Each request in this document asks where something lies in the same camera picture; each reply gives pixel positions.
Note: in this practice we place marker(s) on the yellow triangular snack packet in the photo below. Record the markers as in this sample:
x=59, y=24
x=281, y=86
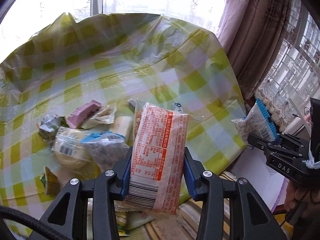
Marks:
x=50, y=182

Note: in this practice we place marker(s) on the blue-edged grain snack bag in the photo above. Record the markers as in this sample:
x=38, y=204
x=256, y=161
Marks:
x=249, y=124

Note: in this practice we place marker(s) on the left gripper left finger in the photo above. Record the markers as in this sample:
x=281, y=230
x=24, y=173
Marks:
x=67, y=214

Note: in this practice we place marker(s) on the small grey wrapped bar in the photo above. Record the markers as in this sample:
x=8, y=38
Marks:
x=132, y=103

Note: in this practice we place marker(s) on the blue white candy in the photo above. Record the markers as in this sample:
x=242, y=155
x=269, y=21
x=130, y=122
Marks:
x=177, y=107

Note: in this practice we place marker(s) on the right hand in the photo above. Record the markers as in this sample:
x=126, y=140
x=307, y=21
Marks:
x=294, y=194

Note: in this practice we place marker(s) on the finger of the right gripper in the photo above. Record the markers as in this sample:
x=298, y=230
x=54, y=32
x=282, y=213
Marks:
x=268, y=129

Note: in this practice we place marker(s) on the round pale cake packet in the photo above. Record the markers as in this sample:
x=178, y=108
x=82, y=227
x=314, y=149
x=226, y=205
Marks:
x=68, y=149

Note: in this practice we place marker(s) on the pale yellow cake packet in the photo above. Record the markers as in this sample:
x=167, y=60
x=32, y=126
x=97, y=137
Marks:
x=123, y=126

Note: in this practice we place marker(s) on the white lace sheer curtain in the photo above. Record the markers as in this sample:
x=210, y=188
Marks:
x=294, y=75

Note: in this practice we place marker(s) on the orange printed cracker packet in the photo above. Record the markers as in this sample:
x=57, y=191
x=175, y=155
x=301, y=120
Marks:
x=159, y=137

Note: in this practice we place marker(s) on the green silver crumpled wrapper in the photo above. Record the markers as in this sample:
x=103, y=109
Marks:
x=49, y=126

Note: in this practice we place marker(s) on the dark seed blue-edged bag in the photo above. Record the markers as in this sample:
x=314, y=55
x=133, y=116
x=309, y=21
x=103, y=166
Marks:
x=105, y=148

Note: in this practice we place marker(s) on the green checkered plastic tablecloth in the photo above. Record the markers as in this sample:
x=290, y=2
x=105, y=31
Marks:
x=112, y=59

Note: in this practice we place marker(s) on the pink wrapped snack bar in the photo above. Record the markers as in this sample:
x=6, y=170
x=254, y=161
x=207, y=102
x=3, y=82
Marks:
x=82, y=113

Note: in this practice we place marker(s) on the pink patterned curtain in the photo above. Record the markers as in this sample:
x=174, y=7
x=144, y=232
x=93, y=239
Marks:
x=251, y=33

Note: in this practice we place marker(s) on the crumpled cream wrapper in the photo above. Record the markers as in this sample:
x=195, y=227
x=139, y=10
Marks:
x=105, y=116

